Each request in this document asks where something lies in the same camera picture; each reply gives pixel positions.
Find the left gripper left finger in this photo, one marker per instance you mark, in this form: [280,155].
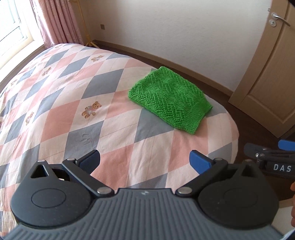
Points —
[80,171]

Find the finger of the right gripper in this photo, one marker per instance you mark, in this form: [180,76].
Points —
[258,151]
[286,145]

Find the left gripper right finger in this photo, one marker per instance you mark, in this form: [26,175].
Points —
[208,170]

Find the green knitted vest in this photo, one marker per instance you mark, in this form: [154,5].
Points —
[172,98]

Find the person's right hand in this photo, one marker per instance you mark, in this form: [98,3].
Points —
[293,205]

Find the wooden door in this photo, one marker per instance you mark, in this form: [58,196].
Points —
[266,92]

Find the checkered bear bed quilt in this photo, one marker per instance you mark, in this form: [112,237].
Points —
[70,100]

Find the wooden coat stand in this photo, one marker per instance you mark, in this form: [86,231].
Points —
[89,43]

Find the pink curtain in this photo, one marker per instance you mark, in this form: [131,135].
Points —
[56,22]

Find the silver door handle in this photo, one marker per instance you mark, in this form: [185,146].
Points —
[274,18]

